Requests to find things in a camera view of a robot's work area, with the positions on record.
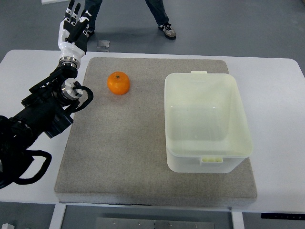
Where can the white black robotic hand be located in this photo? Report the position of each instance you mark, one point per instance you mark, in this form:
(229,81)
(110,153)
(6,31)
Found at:
(73,36)

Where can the orange fruit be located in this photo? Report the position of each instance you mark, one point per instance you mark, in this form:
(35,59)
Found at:
(118,83)

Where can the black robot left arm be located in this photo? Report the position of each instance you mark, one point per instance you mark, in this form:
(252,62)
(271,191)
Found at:
(47,110)

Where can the pale yellow plastic box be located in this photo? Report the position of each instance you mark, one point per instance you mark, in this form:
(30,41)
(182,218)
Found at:
(206,129)

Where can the small clear square floor plate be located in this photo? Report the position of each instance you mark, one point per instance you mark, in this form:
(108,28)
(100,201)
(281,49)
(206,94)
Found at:
(103,46)

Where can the white object at top edge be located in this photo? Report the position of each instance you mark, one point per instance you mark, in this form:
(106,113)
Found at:
(44,2)

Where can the person right leg with sneaker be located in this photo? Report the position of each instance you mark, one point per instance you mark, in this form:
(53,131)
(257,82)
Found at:
(158,11)

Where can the grey felt mat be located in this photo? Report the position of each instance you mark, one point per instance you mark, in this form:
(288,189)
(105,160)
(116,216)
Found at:
(116,150)

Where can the white table leg left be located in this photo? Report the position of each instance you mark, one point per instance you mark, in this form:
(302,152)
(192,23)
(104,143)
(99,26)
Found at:
(57,217)

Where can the white table leg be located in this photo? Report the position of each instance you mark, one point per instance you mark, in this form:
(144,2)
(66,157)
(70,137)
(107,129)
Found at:
(237,220)
(57,217)

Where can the small white object bottom left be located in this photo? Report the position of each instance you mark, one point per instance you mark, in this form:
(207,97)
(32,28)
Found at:
(7,226)

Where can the white table leg right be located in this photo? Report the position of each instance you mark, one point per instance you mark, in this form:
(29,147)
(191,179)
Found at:
(237,220)

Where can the black table control panel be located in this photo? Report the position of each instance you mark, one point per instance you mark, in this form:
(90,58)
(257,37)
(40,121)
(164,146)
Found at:
(284,216)

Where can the grey metal base plate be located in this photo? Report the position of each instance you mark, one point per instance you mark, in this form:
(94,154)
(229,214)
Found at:
(118,223)

